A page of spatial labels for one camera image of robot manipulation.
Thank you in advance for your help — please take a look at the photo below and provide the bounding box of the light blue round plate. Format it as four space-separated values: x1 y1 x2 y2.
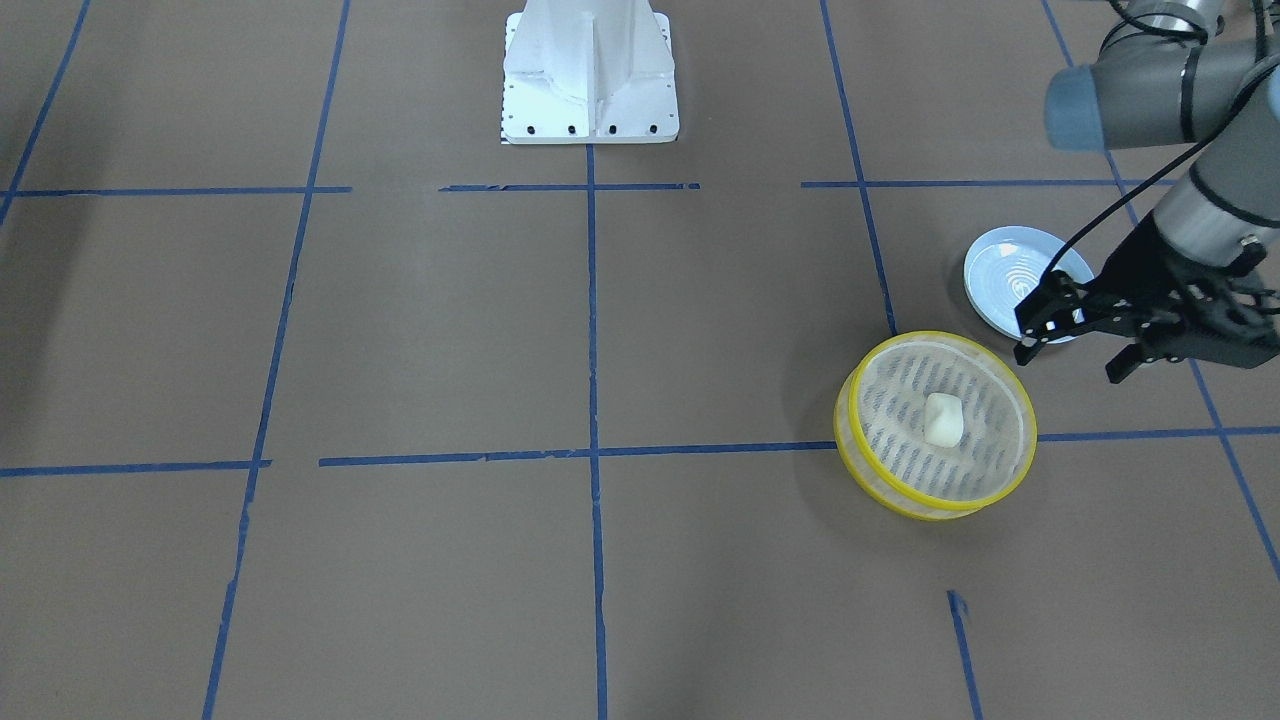
963 225 1064 340

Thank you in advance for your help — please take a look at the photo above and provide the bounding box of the yellow rimmed bamboo steamer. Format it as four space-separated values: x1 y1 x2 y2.
833 331 1038 521

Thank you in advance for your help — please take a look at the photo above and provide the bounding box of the white camera mast pedestal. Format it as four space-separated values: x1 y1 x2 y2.
500 1 681 145

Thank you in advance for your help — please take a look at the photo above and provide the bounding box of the cream white steamed bun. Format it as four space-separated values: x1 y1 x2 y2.
923 392 965 448

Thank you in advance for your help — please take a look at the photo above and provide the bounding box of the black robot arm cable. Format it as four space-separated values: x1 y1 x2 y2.
1041 0 1280 291

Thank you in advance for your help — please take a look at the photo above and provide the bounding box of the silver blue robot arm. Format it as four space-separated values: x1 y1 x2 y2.
1014 1 1279 383

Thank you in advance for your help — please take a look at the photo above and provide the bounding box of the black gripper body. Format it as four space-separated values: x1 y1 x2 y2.
1085 214 1279 369

